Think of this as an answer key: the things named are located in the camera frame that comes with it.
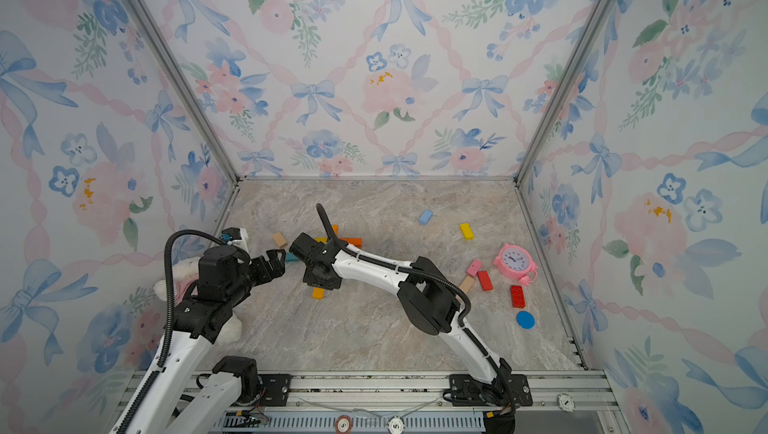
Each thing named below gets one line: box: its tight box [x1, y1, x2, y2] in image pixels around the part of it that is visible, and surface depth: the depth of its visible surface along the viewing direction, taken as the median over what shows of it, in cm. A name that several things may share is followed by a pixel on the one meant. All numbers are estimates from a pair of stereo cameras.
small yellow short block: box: [459, 222, 475, 241], surface depth 105 cm
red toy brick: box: [510, 285, 526, 309], surface depth 91 cm
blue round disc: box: [516, 310, 536, 330], surface depth 88 cm
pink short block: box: [466, 259, 483, 277], surface depth 97 cm
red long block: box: [477, 270, 494, 291], surface depth 95 cm
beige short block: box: [272, 231, 288, 248], surface depth 103 cm
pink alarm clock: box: [493, 243, 538, 287], surface depth 96 cm
